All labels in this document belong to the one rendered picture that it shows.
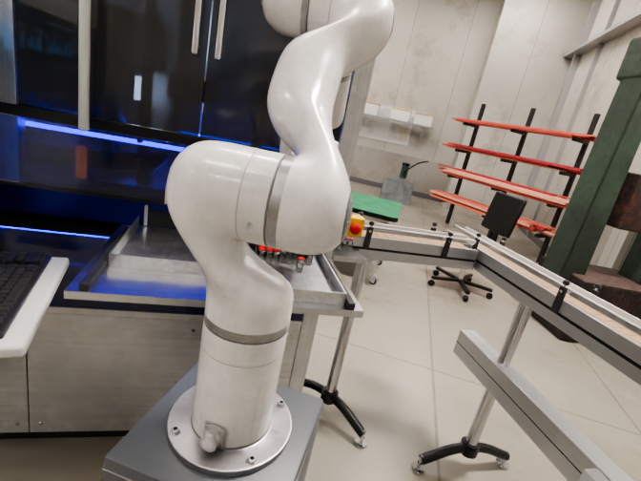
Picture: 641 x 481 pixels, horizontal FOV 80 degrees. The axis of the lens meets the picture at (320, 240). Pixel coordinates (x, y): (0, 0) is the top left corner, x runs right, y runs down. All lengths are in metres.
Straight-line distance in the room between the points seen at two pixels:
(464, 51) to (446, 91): 0.87
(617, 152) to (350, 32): 3.17
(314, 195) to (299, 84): 0.18
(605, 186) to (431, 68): 6.65
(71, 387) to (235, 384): 1.17
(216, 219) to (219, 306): 0.11
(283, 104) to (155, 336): 1.11
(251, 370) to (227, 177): 0.25
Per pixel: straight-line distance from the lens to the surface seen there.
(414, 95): 9.69
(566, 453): 1.58
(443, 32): 9.91
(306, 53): 0.60
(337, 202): 0.44
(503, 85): 9.20
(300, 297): 1.00
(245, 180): 0.45
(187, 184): 0.47
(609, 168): 3.67
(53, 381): 1.67
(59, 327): 1.54
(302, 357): 1.58
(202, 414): 0.61
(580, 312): 1.45
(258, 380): 0.56
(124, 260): 1.09
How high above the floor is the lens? 1.33
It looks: 17 degrees down
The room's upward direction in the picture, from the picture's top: 12 degrees clockwise
